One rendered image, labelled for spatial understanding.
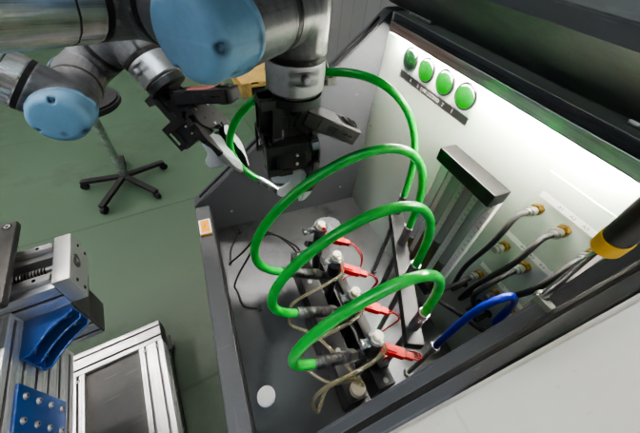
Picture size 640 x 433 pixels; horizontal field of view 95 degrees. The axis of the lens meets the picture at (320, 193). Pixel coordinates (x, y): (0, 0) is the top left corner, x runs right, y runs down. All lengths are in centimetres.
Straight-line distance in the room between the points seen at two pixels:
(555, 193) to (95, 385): 160
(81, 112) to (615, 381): 64
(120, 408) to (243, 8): 147
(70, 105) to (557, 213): 71
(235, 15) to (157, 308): 176
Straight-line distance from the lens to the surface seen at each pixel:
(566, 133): 51
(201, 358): 174
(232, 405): 68
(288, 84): 37
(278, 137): 42
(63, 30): 33
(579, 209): 55
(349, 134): 47
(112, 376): 161
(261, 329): 84
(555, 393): 37
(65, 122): 56
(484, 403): 42
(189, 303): 187
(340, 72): 50
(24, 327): 96
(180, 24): 26
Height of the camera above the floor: 162
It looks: 44 degrees down
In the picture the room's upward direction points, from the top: 6 degrees clockwise
